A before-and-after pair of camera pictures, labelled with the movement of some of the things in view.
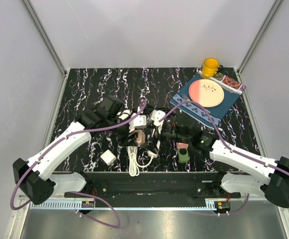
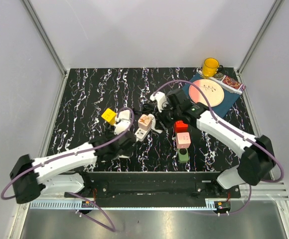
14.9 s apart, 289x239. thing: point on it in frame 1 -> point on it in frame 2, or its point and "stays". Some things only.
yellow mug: [211, 66] stays
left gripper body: [123, 137] -> [128, 152]
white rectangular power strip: [151, 154] -> [140, 134]
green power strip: [183, 157] stays
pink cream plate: [209, 93] stays
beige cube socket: [141, 138] -> [144, 122]
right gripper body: [170, 133] -> [168, 116]
